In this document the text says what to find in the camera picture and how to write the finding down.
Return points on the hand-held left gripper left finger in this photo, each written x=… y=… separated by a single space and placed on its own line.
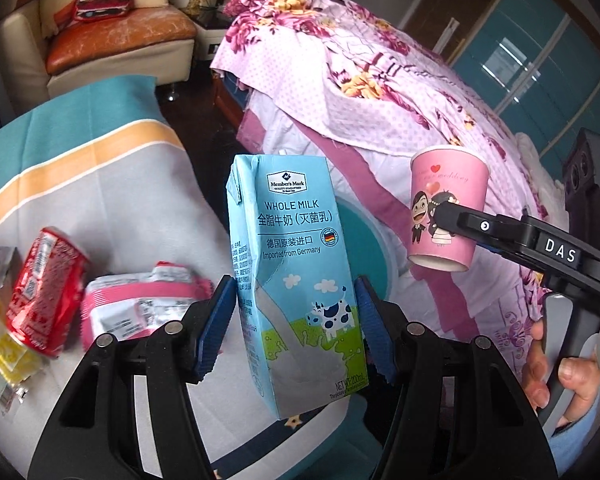
x=214 y=332

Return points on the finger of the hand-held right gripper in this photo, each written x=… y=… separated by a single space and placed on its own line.
x=485 y=227
x=512 y=257

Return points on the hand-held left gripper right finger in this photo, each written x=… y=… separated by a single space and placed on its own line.
x=375 y=332

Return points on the pink paper cup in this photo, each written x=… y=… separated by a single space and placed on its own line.
x=447 y=180

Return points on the teal round bin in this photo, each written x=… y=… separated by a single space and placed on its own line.
x=362 y=240

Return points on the light blue milk carton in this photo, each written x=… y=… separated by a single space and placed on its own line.
x=290 y=260

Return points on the person's right hand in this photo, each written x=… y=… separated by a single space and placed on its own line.
x=580 y=375

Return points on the pink snack wrapper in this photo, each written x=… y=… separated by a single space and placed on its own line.
x=130 y=300

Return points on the red drink can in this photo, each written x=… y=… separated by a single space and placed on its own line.
x=47 y=290

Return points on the teal cabinet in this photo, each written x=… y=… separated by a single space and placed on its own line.
x=525 y=45

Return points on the teal grey printed blanket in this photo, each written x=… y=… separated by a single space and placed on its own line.
x=105 y=185

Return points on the pink floral bedsheet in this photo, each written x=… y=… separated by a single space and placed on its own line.
x=370 y=75

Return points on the yellow snack wrapper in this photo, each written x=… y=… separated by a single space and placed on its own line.
x=5 y=345

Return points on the orange seat cushion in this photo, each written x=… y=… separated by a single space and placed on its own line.
x=115 y=37

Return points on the black device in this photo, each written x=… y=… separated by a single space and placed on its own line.
x=215 y=2

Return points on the cream leather sofa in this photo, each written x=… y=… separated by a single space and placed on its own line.
x=20 y=45

